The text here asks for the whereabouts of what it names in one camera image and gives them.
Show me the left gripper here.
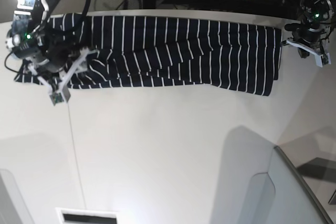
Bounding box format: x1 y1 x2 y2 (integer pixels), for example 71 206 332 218
285 23 326 47

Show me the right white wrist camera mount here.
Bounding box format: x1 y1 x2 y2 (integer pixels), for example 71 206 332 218
27 47 99 106

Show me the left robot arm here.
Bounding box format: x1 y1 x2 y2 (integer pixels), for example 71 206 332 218
285 0 335 48

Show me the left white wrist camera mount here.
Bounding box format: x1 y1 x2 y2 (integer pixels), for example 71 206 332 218
281 38 331 68

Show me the navy white striped t-shirt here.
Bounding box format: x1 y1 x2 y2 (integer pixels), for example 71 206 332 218
14 13 284 98

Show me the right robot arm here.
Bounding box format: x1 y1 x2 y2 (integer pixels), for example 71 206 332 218
5 0 91 73

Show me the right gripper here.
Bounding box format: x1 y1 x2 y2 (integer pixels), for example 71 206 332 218
31 41 81 74

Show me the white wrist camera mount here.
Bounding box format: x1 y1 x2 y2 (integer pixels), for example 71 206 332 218
281 38 331 68
27 47 99 106

